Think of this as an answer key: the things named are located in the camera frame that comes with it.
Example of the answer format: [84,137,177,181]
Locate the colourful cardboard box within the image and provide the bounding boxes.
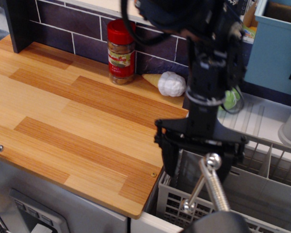
[242,0,259,42]

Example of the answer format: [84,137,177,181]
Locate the red lid spice jar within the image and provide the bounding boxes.
[107,19,135,85]

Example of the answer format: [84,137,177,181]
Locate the light blue bin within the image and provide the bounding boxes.
[243,0,291,95]

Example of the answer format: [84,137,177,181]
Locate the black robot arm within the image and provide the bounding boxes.
[120,0,248,181]

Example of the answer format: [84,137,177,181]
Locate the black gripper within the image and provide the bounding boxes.
[154,98,248,183]

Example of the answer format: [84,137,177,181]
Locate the toy ice cream cone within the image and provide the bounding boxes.
[142,71,186,97]

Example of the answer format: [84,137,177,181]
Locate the grey control panel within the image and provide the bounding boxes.
[9,188,70,233]

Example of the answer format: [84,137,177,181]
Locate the green toy cabbage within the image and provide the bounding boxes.
[219,88,241,111]

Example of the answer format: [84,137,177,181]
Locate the grey plastic drying rack basket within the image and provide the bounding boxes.
[156,137,291,233]

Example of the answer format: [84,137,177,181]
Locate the black clamp base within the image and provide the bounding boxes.
[181,211,250,233]

